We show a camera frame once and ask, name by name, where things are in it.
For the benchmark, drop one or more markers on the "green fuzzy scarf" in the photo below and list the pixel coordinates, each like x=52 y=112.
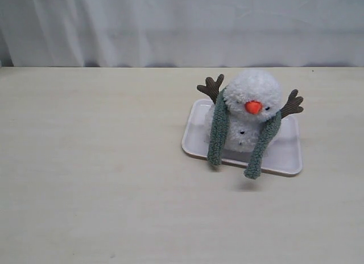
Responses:
x=243 y=122

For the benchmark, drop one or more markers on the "white plush snowman toy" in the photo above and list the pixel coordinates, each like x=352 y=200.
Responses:
x=253 y=80

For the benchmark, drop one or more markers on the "white backdrop curtain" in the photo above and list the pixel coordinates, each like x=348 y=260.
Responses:
x=182 y=33

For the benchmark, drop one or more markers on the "white plastic tray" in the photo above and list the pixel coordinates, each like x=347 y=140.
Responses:
x=283 y=156

